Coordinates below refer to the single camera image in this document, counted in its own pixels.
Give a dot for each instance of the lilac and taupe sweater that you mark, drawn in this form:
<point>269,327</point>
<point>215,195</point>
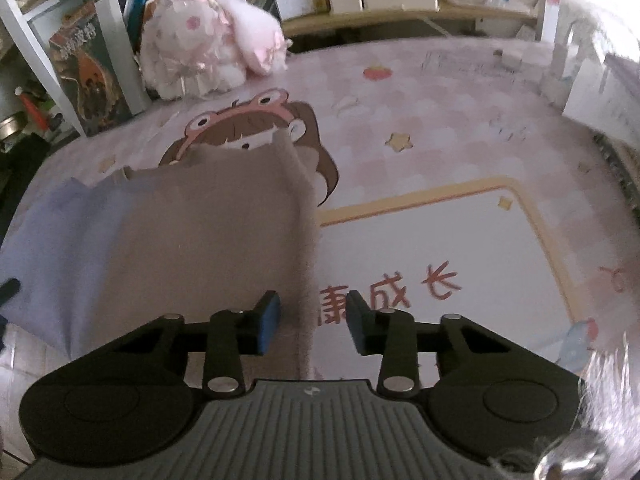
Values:
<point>210,233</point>

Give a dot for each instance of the pink white plush bunny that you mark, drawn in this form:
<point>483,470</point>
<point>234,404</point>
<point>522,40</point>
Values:
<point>196,47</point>

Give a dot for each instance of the metal bowl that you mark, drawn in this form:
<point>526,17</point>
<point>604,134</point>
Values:
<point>12,125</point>

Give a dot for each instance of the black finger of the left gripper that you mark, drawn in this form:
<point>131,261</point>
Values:
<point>9,289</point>

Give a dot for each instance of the orange red bottle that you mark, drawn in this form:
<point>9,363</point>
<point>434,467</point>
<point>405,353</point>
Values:
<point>32,109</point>

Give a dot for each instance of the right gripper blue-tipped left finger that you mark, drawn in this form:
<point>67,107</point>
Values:
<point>233,334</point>

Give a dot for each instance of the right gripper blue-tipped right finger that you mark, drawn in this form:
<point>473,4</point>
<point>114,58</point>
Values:
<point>388,333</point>

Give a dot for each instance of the pink checkered desk mat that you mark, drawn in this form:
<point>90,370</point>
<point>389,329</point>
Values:
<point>445,184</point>

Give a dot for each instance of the Harry Potter book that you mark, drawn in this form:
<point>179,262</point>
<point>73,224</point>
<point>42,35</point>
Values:
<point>94,61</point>

